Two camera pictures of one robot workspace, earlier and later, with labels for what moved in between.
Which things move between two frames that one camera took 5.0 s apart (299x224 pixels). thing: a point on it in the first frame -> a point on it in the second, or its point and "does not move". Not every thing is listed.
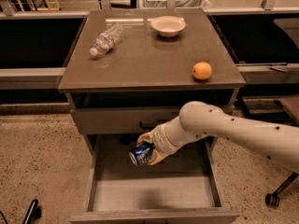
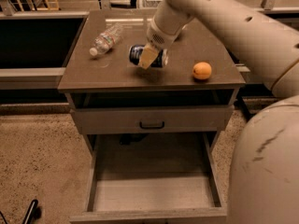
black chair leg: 34,213 does not move
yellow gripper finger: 157,157 -> 148,55
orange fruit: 202,70 does not move
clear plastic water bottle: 106,39 does not move
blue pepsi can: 142,153 -> 161,60
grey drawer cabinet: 128,71 does not move
